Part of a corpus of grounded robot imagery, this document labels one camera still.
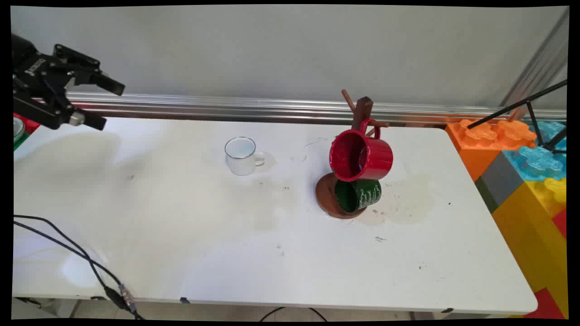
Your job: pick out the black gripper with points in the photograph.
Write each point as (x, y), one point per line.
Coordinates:
(36, 72)

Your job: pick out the red speckled mug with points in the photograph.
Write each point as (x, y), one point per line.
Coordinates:
(376, 158)

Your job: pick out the red block under bowl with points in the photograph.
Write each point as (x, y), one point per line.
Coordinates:
(31, 123)

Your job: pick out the metal bowl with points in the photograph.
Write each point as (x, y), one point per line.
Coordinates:
(17, 127)

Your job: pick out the white enamel mug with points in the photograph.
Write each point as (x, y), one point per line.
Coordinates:
(241, 158)

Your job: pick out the wooden mug tree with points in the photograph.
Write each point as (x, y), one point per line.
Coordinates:
(324, 197)

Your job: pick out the dark green mug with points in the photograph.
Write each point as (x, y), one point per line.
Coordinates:
(368, 194)

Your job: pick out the orange toy block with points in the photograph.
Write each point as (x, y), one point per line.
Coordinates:
(476, 151)

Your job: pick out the dark green toy block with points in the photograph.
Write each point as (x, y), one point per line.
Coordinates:
(487, 194)

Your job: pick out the black tripod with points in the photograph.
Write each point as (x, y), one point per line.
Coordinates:
(530, 100)

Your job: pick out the yellow toy block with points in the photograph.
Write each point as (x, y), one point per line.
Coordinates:
(521, 217)
(550, 267)

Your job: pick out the light blue toy block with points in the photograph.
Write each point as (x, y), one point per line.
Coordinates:
(537, 163)

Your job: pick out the large red toy block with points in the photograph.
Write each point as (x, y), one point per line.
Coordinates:
(561, 224)

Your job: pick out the small red toy block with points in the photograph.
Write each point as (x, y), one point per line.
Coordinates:
(546, 305)

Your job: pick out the aluminium rail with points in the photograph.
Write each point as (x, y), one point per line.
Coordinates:
(272, 108)

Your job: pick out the aluminium post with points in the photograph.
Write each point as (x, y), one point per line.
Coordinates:
(539, 63)

